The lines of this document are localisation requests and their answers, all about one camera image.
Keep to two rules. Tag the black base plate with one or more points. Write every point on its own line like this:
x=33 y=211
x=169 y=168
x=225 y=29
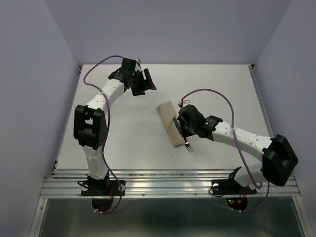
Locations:
x=222 y=187
x=112 y=190

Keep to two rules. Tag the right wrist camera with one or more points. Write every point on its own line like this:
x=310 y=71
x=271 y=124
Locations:
x=190 y=114

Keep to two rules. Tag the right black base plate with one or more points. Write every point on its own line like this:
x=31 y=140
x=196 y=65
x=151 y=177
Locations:
x=222 y=187

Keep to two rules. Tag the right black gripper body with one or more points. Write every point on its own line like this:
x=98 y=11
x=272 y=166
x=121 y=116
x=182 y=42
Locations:
x=194 y=129

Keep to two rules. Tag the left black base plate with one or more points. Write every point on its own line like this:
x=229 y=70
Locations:
x=112 y=190

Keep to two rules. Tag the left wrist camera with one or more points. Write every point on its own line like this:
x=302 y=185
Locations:
x=129 y=64

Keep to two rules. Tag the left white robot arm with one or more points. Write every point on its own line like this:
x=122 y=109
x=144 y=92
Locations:
x=91 y=121

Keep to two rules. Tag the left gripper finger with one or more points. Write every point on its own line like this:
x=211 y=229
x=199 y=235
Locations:
x=148 y=80
x=139 y=89

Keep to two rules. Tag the aluminium right side rail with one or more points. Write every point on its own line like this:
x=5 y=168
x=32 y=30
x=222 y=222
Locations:
x=260 y=121

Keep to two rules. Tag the beige cloth napkin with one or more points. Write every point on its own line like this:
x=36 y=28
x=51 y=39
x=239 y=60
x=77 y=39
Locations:
x=167 y=113

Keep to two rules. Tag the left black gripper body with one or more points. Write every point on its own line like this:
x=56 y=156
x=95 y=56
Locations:
x=137 y=78

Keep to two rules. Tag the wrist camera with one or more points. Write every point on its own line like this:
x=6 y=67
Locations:
x=190 y=114
x=129 y=64

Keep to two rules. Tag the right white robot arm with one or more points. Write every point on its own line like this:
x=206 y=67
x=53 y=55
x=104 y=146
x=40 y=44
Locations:
x=265 y=159

